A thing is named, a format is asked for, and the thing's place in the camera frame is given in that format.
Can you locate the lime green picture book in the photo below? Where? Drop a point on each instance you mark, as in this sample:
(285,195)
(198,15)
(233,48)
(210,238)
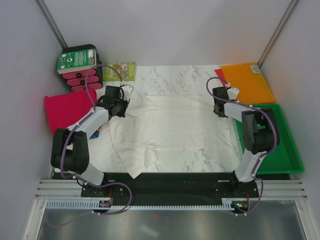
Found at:
(127,70)

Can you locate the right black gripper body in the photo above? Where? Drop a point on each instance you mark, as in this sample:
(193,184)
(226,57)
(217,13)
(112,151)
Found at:
(218,113)

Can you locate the pink folded t shirt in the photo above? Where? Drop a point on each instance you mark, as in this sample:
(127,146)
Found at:
(64,110)

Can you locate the right aluminium corner post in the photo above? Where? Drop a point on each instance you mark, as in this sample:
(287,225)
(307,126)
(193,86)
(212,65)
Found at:
(278,30)

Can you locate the aluminium corner post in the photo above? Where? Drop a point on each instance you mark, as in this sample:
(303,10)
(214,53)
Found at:
(51,23)
(278,30)

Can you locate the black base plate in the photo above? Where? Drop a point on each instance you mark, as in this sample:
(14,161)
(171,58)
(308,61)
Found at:
(172,188)

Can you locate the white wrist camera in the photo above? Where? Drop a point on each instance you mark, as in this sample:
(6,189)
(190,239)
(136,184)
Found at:
(125,92)
(232,92)

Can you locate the orange plastic board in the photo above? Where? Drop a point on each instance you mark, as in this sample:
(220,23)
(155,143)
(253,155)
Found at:
(248,78)

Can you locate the aluminium rail frame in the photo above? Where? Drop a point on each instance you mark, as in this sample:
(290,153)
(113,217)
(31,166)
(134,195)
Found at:
(68,189)

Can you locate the green plastic tray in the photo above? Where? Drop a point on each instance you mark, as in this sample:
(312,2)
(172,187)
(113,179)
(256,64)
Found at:
(285,159)

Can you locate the left aluminium corner post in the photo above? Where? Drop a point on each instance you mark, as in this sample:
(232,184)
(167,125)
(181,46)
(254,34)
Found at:
(51,23)

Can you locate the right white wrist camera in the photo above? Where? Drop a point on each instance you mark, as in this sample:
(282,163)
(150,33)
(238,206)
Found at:
(232,92)

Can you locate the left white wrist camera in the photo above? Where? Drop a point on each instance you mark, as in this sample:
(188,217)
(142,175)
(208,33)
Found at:
(125,92)

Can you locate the black pink drawer unit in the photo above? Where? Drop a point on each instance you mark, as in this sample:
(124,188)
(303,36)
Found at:
(77,80)

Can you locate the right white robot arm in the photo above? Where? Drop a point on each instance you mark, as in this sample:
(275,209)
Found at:
(259,131)

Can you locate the white slotted cable duct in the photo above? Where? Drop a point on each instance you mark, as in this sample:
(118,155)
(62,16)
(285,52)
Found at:
(103,205)

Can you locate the red plastic board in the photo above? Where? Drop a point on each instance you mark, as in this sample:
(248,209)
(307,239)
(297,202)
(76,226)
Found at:
(220,75)

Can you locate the green book on drawers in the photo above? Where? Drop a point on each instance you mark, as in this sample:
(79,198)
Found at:
(76,61)

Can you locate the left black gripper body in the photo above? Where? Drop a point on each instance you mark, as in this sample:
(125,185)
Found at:
(122,105)

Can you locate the blue folded t shirt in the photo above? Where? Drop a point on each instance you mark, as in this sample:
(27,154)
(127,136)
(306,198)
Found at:
(95,135)

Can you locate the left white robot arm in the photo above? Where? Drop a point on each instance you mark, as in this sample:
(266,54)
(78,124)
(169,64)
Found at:
(70,148)

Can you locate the white t shirt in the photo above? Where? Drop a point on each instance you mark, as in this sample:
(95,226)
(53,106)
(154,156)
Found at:
(170,122)

